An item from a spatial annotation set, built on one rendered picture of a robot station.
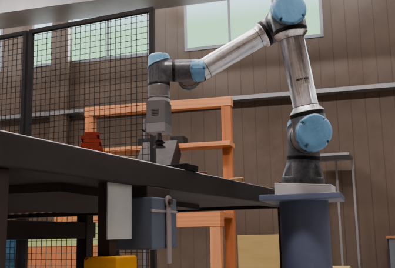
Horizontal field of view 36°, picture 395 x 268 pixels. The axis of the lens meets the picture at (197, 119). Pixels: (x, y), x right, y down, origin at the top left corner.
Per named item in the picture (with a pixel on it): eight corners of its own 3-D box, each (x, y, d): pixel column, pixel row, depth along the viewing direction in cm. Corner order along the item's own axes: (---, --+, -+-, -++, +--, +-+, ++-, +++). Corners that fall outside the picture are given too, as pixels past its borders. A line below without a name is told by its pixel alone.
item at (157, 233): (182, 262, 150) (181, 188, 154) (156, 265, 138) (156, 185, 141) (142, 262, 155) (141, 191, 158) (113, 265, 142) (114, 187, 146)
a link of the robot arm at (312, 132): (327, 151, 210) (295, 0, 218) (338, 146, 195) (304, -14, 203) (293, 157, 210) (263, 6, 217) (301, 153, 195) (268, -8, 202)
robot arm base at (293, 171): (324, 186, 220) (324, 158, 222) (325, 184, 206) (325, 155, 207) (282, 184, 223) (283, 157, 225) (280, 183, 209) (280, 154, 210)
